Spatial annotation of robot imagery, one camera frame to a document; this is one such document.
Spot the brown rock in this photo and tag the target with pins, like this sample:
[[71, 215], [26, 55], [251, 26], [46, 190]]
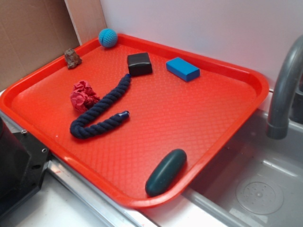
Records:
[[72, 58]]

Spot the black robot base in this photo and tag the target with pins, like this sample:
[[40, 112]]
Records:
[[23, 161]]

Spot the red plastic tray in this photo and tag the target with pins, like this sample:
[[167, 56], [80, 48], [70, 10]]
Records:
[[166, 113]]

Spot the black rectangular block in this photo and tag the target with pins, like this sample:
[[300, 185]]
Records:
[[139, 64]]

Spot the blue rectangular block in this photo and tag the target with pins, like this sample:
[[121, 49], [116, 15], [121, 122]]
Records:
[[183, 69]]

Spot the dark green oval object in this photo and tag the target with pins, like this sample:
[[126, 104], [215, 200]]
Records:
[[165, 172]]

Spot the crumpled red paper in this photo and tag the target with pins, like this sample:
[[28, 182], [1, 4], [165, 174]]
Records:
[[83, 97]]

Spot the blue crocheted ball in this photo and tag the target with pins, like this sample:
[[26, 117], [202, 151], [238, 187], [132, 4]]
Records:
[[108, 38]]

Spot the grey plastic sink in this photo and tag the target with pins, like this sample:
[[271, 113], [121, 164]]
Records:
[[254, 181]]

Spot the grey plastic faucet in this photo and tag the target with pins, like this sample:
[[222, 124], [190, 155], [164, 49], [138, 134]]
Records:
[[287, 99]]

